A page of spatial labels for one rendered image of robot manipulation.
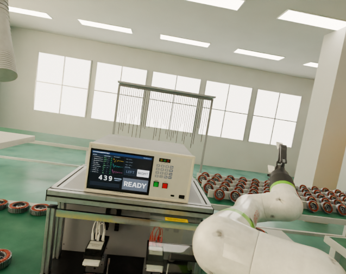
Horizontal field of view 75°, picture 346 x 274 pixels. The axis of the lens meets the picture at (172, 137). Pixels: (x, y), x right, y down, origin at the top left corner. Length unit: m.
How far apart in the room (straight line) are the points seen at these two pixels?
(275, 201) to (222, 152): 6.78
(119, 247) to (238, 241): 0.84
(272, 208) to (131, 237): 0.67
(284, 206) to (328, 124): 3.74
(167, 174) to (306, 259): 0.62
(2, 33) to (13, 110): 6.48
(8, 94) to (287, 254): 8.28
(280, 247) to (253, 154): 7.56
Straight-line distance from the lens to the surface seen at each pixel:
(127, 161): 0.95
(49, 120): 7.90
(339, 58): 4.70
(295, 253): 0.49
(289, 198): 0.89
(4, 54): 1.89
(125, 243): 1.23
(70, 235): 1.26
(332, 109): 4.58
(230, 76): 7.66
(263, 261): 0.48
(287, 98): 8.39
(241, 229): 0.50
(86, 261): 1.03
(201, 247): 0.50
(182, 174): 0.96
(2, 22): 2.02
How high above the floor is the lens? 1.48
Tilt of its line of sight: 6 degrees down
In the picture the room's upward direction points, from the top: 9 degrees clockwise
